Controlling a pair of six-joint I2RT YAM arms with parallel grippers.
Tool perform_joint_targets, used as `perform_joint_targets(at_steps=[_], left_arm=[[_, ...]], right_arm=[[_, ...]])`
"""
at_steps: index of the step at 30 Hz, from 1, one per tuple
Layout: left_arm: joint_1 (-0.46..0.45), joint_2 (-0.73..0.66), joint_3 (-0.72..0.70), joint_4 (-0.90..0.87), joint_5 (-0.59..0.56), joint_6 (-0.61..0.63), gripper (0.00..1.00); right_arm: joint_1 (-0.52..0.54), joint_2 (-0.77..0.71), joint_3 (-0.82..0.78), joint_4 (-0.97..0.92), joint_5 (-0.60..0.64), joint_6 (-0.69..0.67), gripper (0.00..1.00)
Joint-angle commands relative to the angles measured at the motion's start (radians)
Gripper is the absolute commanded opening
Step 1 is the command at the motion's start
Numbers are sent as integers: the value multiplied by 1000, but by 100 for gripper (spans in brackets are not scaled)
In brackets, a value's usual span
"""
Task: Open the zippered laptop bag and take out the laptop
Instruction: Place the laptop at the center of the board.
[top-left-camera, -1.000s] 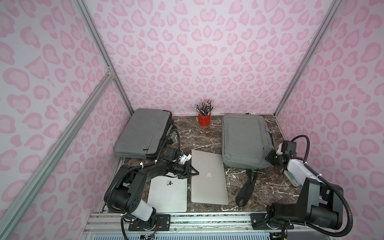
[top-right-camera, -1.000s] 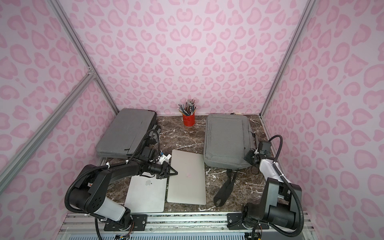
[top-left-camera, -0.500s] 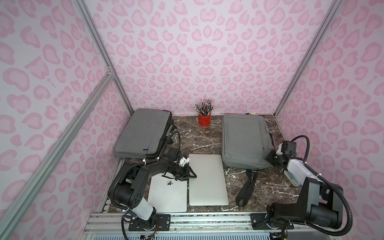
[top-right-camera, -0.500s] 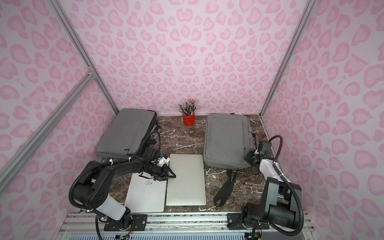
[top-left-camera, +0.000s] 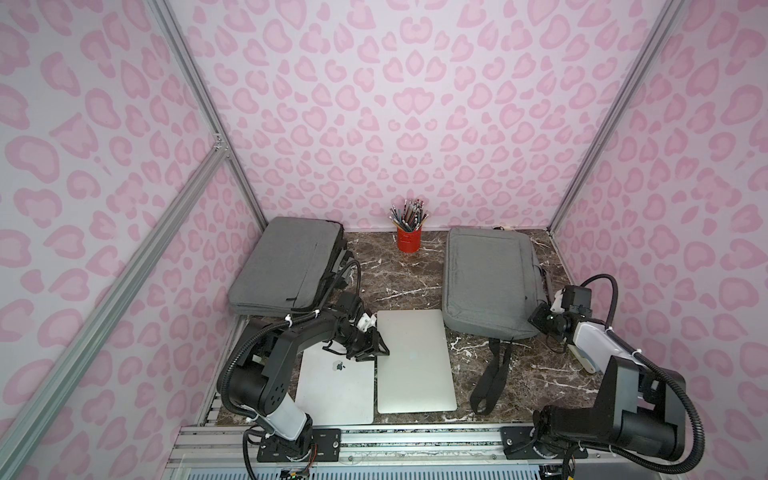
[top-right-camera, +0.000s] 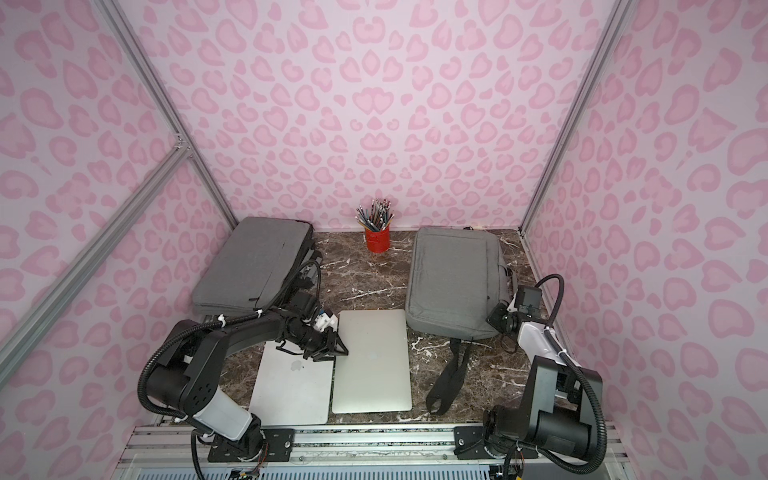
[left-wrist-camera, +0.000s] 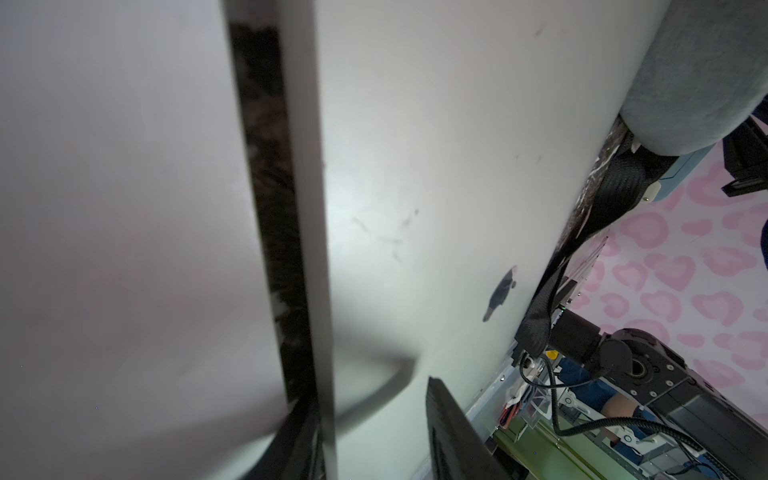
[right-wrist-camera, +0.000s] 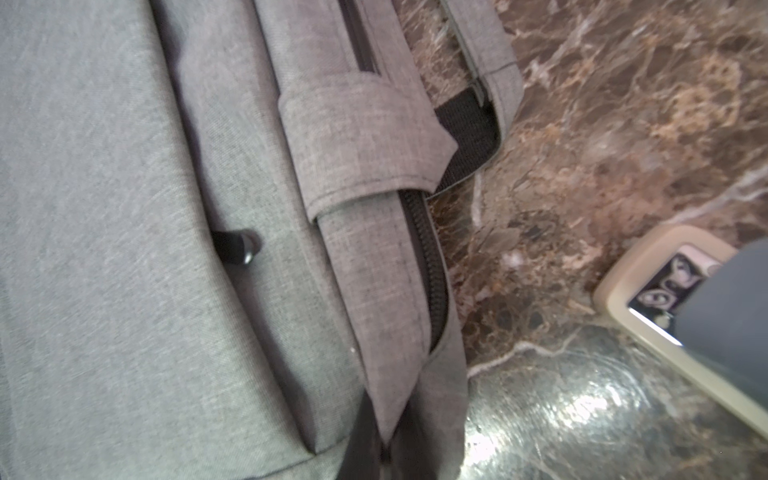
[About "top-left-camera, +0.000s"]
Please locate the grey laptop sleeve top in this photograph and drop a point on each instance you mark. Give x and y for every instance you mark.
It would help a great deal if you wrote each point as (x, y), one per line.
(294, 265)

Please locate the bundle of pencils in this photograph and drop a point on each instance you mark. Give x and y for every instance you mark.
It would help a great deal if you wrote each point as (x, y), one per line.
(410, 217)

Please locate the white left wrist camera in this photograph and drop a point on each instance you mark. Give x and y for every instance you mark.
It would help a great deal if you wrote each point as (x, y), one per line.
(366, 322)

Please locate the silver apple laptop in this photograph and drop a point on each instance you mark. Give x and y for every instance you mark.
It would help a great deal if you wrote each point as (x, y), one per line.
(416, 377)
(334, 390)

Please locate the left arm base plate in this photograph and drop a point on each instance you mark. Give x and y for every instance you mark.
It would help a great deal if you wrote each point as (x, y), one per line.
(318, 445)

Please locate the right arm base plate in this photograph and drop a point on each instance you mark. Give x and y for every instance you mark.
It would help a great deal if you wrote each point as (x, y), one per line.
(522, 443)

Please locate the blue green stapler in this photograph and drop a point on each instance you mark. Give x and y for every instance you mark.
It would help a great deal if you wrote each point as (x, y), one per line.
(583, 360)

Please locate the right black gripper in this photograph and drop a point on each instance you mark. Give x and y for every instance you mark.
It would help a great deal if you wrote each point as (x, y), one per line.
(545, 318)

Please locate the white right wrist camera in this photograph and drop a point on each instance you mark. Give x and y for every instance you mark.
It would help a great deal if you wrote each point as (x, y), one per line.
(557, 303)

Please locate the grey laptop bag with strap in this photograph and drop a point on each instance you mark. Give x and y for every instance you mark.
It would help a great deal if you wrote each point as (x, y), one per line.
(492, 284)

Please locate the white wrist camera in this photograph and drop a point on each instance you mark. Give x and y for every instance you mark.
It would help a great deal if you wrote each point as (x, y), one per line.
(557, 303)
(366, 322)

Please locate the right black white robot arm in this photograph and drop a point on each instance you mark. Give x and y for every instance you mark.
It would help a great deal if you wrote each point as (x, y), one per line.
(641, 412)

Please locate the aluminium front rail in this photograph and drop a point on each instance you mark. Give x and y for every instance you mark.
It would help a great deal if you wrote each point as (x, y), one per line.
(448, 451)

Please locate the red pencil cup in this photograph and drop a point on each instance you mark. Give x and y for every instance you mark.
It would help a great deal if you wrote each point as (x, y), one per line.
(409, 242)

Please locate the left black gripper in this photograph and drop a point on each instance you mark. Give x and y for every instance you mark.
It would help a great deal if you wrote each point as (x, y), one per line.
(366, 341)

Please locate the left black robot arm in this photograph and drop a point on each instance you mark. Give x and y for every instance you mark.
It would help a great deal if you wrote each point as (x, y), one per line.
(255, 378)

